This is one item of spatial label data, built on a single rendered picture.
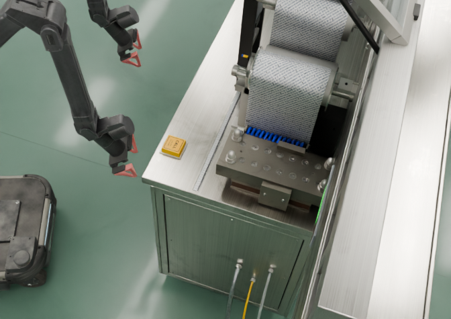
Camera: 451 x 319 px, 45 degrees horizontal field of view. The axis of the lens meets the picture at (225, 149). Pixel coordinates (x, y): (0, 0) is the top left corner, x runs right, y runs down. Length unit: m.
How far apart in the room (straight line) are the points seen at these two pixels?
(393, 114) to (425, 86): 0.42
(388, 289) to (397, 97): 0.41
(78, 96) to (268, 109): 0.65
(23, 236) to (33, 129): 0.90
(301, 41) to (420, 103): 0.54
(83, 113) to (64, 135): 1.70
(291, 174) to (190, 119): 0.49
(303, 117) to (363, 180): 0.76
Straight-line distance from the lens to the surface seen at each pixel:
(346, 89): 1.74
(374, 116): 1.18
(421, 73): 1.64
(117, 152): 1.71
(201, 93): 2.18
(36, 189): 2.78
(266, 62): 1.74
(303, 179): 1.81
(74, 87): 1.50
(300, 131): 1.86
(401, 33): 1.35
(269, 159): 1.84
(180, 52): 3.66
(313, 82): 1.72
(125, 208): 2.92
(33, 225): 2.68
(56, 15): 1.35
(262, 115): 1.86
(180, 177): 1.93
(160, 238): 2.30
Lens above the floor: 2.51
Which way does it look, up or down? 53 degrees down
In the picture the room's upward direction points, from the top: 5 degrees clockwise
